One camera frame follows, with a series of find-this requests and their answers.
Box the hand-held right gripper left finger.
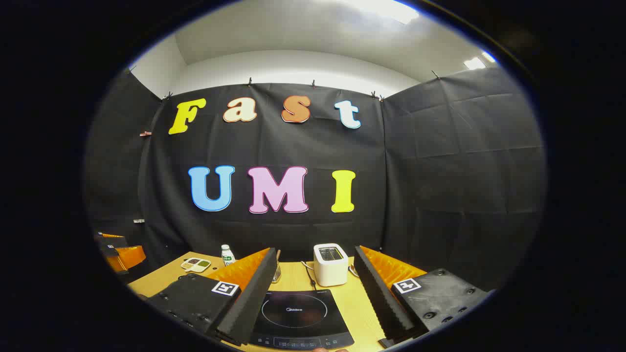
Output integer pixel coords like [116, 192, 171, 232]
[146, 247, 278, 347]

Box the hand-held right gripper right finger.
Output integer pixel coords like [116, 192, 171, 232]
[353, 245, 491, 349]

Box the black induction cooktop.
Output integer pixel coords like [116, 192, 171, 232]
[248, 288, 355, 351]

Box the white toaster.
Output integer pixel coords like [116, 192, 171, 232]
[313, 243, 349, 287]

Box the white divided sauce dish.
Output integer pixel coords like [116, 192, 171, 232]
[180, 257, 212, 273]

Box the black backdrop cloth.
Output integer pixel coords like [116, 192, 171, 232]
[84, 66, 547, 294]

